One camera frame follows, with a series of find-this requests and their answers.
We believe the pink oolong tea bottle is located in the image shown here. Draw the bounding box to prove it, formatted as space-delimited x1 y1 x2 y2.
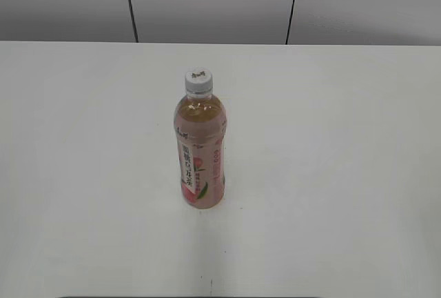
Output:
174 89 227 209

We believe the white bottle cap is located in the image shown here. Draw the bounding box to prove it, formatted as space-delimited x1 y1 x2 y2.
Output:
185 68 213 95

